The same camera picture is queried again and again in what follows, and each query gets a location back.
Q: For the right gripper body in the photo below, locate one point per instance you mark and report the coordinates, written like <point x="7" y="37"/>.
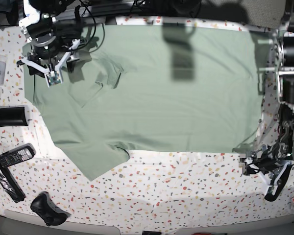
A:
<point x="47" y="60"/>

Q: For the light green T-shirt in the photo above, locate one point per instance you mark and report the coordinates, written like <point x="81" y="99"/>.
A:
<point x="156" y="88"/>

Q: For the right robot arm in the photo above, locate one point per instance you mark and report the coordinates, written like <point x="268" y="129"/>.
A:
<point x="41" y="25"/>

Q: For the long black bar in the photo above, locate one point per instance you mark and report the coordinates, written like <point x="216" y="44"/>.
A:
<point x="10" y="186"/>

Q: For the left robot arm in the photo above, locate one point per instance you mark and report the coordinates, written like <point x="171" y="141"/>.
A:
<point x="284" y="76"/>

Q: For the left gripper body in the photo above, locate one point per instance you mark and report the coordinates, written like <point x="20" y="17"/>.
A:
<point x="266" y="163"/>

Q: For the black game controller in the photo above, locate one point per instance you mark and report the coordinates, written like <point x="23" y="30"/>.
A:
<point x="41" y="207"/>

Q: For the black curved handle right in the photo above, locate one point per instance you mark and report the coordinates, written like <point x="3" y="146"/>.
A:
<point x="279" y="183"/>

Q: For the black TV remote control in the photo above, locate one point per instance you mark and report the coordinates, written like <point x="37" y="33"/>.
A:
<point x="17" y="155"/>

